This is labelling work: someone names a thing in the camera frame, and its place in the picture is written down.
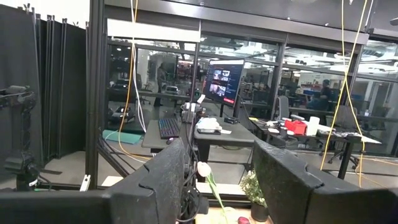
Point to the black equipment stand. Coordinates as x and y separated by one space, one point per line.
23 140

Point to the small black box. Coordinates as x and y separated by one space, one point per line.
231 120

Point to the black folding curtain partition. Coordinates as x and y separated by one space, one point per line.
62 93

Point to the pink artificial tulip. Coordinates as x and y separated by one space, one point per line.
203 169

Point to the person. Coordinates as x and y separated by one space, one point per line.
161 82
325 91

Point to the black upright rig post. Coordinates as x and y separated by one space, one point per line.
94 93

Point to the white cloth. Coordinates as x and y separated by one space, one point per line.
208 123

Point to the white paper sheet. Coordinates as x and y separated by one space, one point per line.
226 132

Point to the red box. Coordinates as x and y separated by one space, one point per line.
295 127

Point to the grey office chair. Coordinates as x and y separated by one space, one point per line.
282 107

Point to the teal floor mat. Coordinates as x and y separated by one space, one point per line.
121 137

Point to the black desk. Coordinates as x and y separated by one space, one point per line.
151 137
236 137

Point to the potted green plant white blossoms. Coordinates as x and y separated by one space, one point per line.
252 189

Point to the lit computer monitor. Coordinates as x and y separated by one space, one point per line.
222 81

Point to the backlit black keyboard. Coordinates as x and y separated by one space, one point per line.
169 127

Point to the cluttered office desk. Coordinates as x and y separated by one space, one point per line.
332 134

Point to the maroon artificial tulip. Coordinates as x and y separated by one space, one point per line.
243 220

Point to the white paper roll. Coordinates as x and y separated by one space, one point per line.
312 125

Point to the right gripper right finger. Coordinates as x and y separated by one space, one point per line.
295 199

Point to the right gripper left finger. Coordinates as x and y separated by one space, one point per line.
149 199

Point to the black computer mouse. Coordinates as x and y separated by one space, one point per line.
169 141

